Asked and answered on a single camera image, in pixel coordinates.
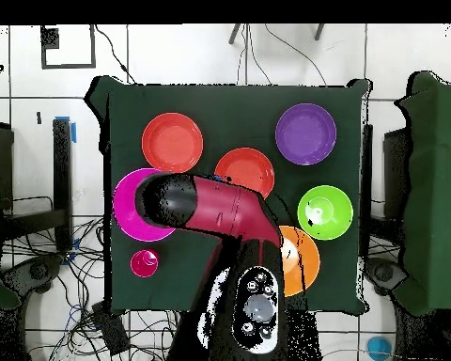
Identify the red plastic bowl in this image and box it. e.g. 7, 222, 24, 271
212, 147, 276, 200
141, 112, 205, 175

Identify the dark green tablecloth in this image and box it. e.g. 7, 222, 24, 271
84, 73, 371, 316

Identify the pink plastic bowl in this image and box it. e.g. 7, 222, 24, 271
112, 167, 178, 243

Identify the purple plastic bowl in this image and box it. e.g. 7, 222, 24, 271
274, 102, 338, 166

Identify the orange plastic bowl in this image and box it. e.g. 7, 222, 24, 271
279, 225, 321, 298

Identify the red plastic cup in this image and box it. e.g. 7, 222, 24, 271
130, 248, 160, 278

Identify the green plastic bowl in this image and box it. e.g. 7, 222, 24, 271
296, 184, 354, 242

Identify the blue tape strip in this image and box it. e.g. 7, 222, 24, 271
54, 116, 77, 144

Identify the black metal stand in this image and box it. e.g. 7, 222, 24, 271
1, 118, 74, 253
360, 123, 411, 260

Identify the black power strip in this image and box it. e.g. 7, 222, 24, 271
90, 300, 132, 356

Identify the blue round object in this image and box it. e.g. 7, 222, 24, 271
366, 336, 394, 361

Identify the black cable tangle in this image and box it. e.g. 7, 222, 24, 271
1, 215, 181, 361

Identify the black square floor frame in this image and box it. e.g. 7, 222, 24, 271
39, 24, 98, 71

